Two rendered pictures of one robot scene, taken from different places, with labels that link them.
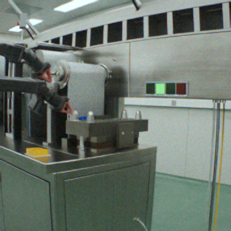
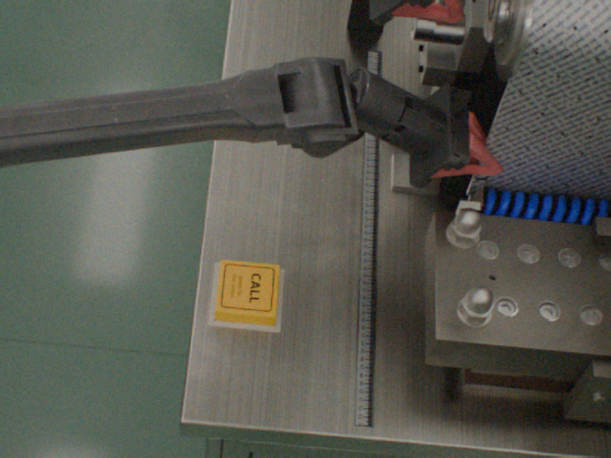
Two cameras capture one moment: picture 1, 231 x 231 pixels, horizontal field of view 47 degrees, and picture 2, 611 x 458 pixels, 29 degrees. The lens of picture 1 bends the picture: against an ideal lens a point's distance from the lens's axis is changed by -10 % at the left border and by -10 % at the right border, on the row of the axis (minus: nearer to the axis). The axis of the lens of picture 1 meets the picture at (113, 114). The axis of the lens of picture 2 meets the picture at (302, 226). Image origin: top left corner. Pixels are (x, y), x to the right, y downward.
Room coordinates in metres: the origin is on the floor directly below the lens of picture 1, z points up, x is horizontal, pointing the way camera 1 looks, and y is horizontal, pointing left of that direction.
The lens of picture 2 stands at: (0.65, -0.16, 2.08)
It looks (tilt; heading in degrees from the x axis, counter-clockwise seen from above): 57 degrees down; 41
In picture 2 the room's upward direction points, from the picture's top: 10 degrees clockwise
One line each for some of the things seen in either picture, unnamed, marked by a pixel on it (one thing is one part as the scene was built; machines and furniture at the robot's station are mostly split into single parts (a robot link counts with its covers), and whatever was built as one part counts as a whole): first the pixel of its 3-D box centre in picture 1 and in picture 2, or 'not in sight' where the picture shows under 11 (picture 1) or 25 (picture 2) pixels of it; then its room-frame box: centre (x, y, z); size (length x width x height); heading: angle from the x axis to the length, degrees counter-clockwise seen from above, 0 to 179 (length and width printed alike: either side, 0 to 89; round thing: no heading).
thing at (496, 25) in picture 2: (59, 73); (502, 4); (1.39, 0.27, 1.25); 0.07 x 0.02 x 0.07; 46
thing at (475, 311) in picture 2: (90, 116); (478, 302); (1.24, 0.10, 1.05); 0.04 x 0.04 x 0.04
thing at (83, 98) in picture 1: (86, 103); (594, 155); (1.44, 0.13, 1.10); 0.23 x 0.01 x 0.18; 136
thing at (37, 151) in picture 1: (36, 151); (247, 292); (1.12, 0.31, 0.91); 0.07 x 0.07 x 0.02; 46
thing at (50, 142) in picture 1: (49, 113); (435, 101); (1.39, 0.31, 1.05); 0.06 x 0.05 x 0.31; 136
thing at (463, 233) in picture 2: (74, 115); (466, 224); (1.30, 0.17, 1.05); 0.04 x 0.04 x 0.04
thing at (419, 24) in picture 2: not in sight; (423, 22); (1.37, 0.34, 1.18); 0.04 x 0.02 x 0.04; 46
